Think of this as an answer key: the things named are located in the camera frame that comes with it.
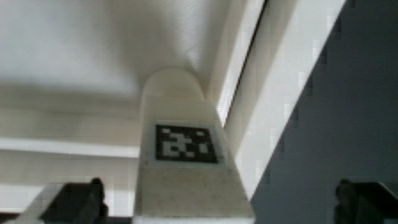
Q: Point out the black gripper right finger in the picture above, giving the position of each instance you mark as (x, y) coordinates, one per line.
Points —
(367, 203)

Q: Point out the white table leg with tag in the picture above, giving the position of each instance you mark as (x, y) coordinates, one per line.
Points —
(189, 190)

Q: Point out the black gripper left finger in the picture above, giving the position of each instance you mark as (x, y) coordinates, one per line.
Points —
(79, 207)

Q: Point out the white square tabletop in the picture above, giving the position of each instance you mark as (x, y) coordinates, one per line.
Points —
(82, 48)

